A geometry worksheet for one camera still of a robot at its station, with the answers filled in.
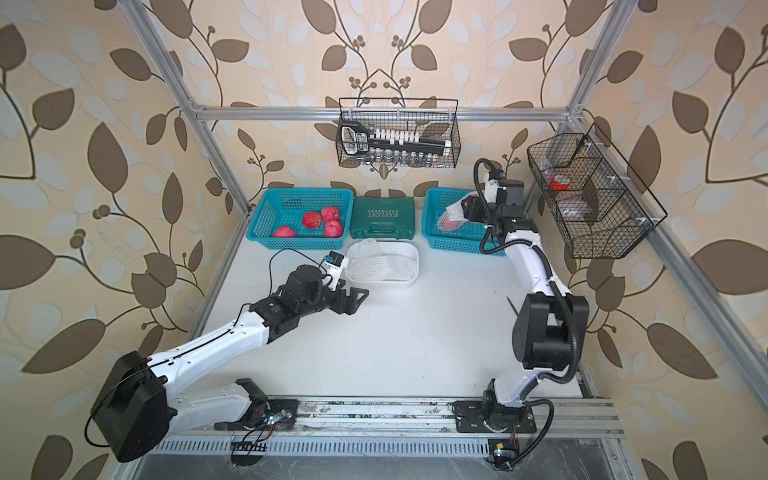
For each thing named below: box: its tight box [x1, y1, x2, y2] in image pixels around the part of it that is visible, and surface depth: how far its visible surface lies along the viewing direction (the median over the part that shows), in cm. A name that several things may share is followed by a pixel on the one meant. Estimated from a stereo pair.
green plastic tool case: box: [350, 196, 415, 240], surface depth 114 cm
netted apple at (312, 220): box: [302, 211, 322, 229], surface depth 114 cm
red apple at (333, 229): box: [325, 219, 343, 238], surface depth 110 cm
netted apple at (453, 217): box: [438, 196, 468, 231], surface depth 91 cm
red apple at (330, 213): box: [321, 206, 340, 222], surface depth 114 cm
